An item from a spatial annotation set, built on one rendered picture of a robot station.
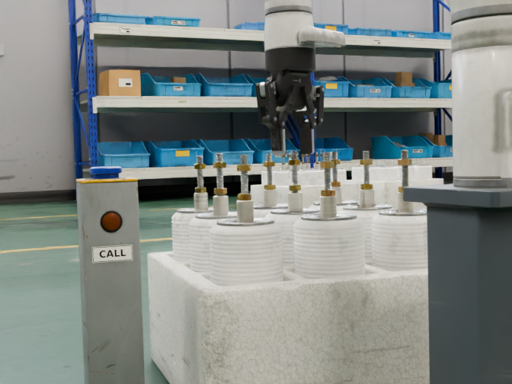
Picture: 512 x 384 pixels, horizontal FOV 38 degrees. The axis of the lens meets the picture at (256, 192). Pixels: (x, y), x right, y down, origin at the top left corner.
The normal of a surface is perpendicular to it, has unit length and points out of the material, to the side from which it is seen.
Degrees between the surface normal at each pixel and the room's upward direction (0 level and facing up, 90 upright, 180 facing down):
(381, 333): 90
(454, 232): 90
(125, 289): 90
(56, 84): 90
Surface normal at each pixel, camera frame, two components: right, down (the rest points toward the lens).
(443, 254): -0.90, 0.05
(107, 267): 0.32, 0.04
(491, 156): -0.42, 0.07
